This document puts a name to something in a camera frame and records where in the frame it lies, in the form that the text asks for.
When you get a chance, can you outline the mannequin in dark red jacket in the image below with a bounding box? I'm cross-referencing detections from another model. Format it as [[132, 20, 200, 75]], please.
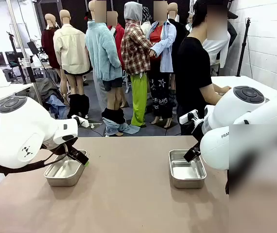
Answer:
[[40, 13, 69, 98]]

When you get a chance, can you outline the person in black t-shirt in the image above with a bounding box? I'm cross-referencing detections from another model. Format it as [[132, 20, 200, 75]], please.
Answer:
[[176, 0, 232, 136]]

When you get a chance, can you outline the silver metal pole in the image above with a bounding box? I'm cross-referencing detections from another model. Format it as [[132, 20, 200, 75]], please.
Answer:
[[6, 0, 44, 105]]

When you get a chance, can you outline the black tripod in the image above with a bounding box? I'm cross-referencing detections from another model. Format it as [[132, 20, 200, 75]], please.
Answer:
[[237, 17, 253, 77]]

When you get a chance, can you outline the mannequin in patterned hood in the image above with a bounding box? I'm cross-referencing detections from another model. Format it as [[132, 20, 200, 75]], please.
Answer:
[[140, 6, 153, 37]]

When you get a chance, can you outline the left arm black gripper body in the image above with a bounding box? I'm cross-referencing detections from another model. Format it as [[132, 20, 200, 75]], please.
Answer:
[[41, 137, 80, 156]]

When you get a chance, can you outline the mannequin in cream jacket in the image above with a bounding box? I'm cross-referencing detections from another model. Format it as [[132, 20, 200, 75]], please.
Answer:
[[52, 9, 92, 120]]

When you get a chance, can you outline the mannequin in plaid hoodie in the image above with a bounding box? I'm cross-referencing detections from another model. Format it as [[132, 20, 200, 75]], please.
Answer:
[[121, 1, 154, 128]]

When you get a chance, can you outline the mannequin in black jacket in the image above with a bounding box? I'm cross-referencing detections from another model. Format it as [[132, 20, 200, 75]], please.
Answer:
[[227, 20, 238, 49]]

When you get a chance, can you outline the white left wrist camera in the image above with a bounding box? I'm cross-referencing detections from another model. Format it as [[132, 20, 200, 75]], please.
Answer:
[[71, 115, 90, 128]]

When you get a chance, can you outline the mannequin in blue fleece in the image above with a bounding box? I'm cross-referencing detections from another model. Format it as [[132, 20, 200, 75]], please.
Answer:
[[85, 0, 140, 136]]

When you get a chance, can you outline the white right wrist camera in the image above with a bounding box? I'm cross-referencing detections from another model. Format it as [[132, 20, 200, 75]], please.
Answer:
[[179, 109, 199, 124]]

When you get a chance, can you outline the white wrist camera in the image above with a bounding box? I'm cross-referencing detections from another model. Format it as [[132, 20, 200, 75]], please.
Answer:
[[179, 109, 199, 124], [71, 115, 90, 128]]

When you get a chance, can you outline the black stand with phone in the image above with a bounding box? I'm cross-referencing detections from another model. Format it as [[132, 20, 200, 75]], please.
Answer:
[[6, 31, 41, 84]]

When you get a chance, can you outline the mannequin in white shirt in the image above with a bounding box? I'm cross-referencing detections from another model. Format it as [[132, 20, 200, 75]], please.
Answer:
[[203, 31, 231, 70]]

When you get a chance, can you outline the person's left forearm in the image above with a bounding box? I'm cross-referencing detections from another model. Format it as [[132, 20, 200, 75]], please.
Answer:
[[212, 83, 224, 94]]

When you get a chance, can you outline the mannequin in black coat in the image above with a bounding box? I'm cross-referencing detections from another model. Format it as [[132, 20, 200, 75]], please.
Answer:
[[167, 2, 190, 81]]

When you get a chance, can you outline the black cap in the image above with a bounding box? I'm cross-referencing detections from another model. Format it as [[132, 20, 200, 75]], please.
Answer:
[[193, 0, 239, 20]]

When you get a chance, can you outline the stainless steel rectangular container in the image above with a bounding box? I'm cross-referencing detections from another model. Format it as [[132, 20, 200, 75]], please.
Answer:
[[43, 150, 88, 187], [168, 149, 207, 189]]

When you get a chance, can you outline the pile of clothes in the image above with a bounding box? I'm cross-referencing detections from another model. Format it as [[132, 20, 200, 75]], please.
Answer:
[[35, 77, 66, 119]]

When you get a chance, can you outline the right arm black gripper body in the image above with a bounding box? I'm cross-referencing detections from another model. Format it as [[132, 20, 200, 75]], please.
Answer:
[[191, 120, 206, 145]]

